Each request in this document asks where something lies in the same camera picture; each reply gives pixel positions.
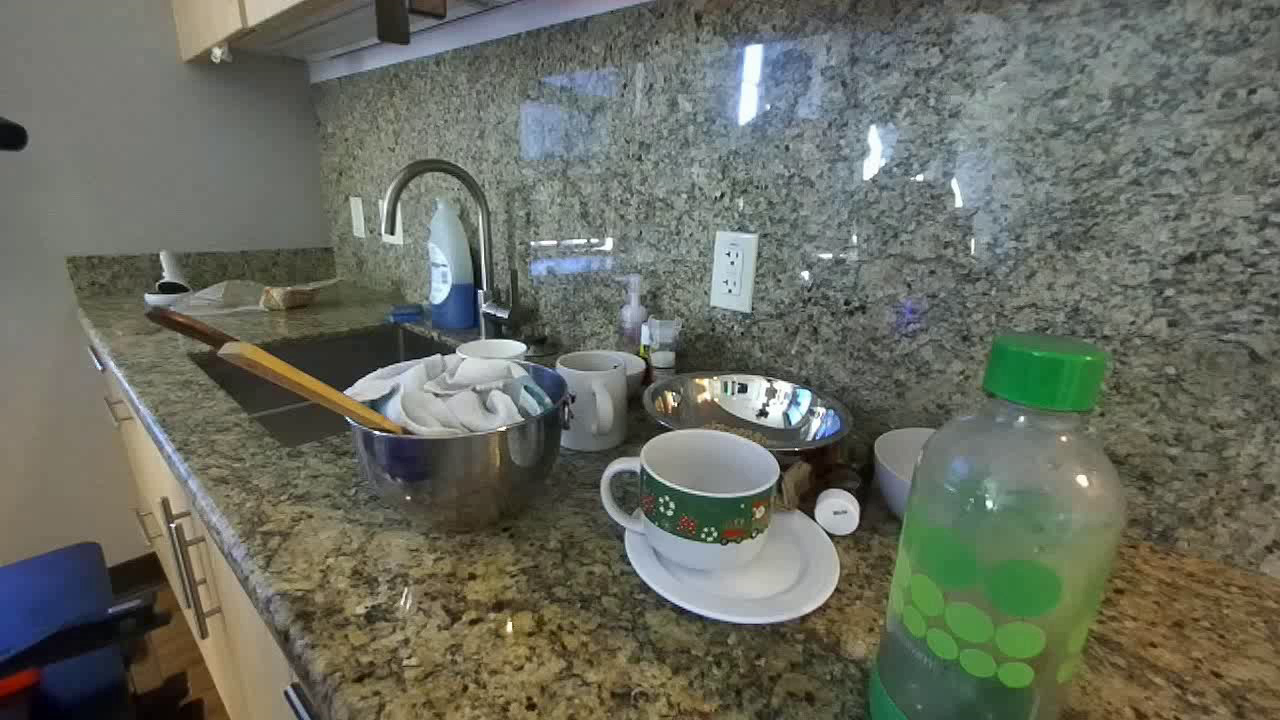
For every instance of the small clear glass jar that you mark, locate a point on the small clear glass jar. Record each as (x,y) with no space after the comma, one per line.
(661,329)

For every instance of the stainless steel sink basin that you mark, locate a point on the stainless steel sink basin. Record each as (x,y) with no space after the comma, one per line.
(320,363)

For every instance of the white wall power outlet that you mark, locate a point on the white wall power outlet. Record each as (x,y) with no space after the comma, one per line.
(733,271)

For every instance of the clear bottle with green cap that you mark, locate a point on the clear bottle with green cap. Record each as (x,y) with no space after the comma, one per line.
(1003,562)

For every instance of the stainless steel pot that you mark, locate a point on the stainless steel pot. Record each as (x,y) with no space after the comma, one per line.
(464,472)

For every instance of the grey sink sprayer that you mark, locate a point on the grey sink sprayer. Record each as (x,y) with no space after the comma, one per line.
(165,279)

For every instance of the clear pump soap dispenser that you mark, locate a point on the clear pump soap dispenser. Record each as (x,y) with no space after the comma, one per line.
(628,326)

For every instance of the blue padded object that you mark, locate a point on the blue padded object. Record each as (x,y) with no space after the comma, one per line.
(53,600)

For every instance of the white blue dish soap bottle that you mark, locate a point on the white blue dish soap bottle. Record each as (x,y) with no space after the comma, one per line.
(449,252)

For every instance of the curved chrome kitchen faucet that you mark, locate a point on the curved chrome kitchen faucet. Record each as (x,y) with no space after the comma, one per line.
(442,167)

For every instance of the white dish cloth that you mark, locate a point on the white dish cloth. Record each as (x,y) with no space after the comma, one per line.
(454,393)

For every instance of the shiny steel mixing bowl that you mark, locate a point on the shiny steel mixing bowl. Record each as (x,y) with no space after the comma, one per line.
(746,407)

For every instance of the brown sponge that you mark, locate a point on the brown sponge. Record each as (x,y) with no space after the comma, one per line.
(288,298)

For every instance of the white cup with green band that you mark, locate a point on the white cup with green band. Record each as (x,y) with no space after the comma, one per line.
(702,515)

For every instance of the upper wall cabinet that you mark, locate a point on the upper wall cabinet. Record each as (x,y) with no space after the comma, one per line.
(214,23)

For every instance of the white printed mug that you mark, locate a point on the white printed mug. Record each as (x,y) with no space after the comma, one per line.
(594,403)

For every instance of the white saucer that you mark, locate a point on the white saucer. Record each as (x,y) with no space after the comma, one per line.
(787,586)

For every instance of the small white bottle cap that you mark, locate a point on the small white bottle cap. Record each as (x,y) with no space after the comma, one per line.
(836,515)

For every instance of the black round knob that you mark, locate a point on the black round knob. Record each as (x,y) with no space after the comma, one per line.
(9,135)

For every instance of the small white wall switch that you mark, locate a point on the small white wall switch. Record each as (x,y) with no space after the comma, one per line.
(356,216)

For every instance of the light wooden spoon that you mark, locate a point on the light wooden spoon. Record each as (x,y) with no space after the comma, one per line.
(304,384)

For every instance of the white paper cup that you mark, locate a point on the white paper cup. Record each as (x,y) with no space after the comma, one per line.
(493,350)

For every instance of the dark wooden spoon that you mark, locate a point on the dark wooden spoon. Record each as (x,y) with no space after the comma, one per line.
(185,326)

